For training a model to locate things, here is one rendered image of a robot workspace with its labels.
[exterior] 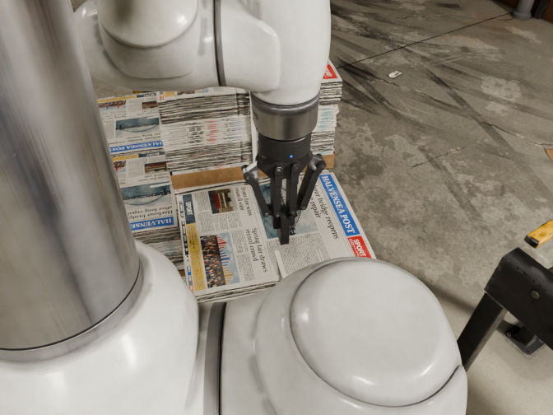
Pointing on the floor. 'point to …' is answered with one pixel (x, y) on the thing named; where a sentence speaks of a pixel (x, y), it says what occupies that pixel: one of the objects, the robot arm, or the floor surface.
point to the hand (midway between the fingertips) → (282, 225)
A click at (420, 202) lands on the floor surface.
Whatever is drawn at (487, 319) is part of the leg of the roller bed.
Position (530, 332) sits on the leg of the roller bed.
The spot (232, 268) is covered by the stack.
